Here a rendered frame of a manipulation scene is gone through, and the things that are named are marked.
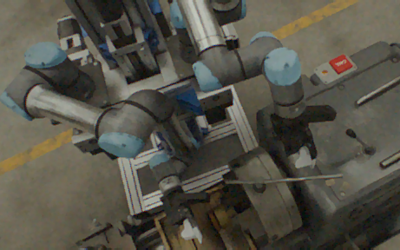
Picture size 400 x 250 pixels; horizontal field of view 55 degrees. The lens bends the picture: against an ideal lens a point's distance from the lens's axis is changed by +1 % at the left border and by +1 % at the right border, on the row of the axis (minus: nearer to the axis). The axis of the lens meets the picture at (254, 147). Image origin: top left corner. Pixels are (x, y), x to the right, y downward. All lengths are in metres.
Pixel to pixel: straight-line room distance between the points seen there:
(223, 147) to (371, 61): 1.26
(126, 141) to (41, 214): 1.82
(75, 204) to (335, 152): 1.99
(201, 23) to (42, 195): 2.21
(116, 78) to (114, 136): 0.61
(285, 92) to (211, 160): 1.57
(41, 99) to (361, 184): 1.02
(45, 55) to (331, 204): 1.04
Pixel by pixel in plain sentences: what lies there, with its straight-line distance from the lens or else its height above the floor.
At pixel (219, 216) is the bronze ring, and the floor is 1.12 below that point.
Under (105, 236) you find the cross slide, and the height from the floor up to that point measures 0.97.
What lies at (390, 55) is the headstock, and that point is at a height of 1.26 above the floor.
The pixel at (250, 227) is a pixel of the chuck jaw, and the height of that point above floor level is 1.11.
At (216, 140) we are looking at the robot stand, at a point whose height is 0.22.
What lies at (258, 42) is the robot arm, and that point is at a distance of 0.92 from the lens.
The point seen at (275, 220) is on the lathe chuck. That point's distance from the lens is 1.21.
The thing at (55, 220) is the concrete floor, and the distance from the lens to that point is 2.83.
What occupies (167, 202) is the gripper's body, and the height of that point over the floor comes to 1.09.
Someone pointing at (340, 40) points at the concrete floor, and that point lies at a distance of 3.12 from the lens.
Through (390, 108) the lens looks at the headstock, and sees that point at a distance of 1.32.
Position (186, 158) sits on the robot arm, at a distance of 1.51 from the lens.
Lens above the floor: 2.35
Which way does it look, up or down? 65 degrees down
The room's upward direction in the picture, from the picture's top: 9 degrees counter-clockwise
